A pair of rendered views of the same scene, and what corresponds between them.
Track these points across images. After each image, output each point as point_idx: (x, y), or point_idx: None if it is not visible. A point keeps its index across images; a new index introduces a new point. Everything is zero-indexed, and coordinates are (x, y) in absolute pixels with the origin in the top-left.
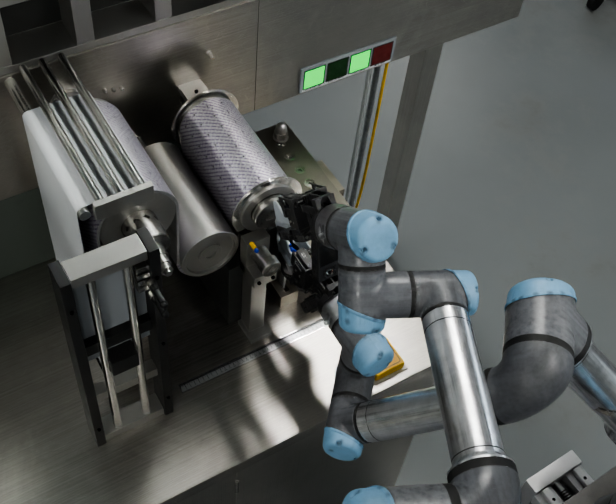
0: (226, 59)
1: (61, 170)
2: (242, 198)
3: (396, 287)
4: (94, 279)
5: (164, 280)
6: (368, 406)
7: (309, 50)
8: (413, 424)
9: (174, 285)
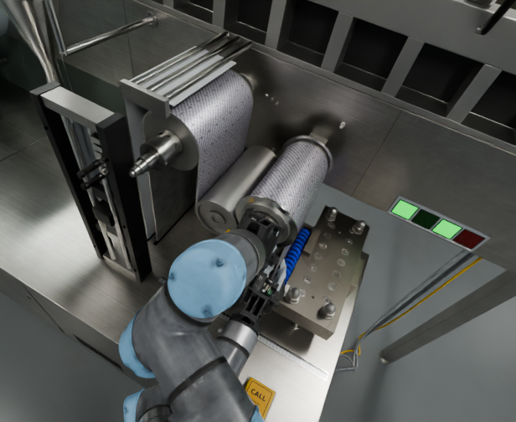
0: (352, 141)
1: (155, 68)
2: (247, 196)
3: (178, 357)
4: (59, 112)
5: None
6: (159, 416)
7: (415, 187)
8: None
9: None
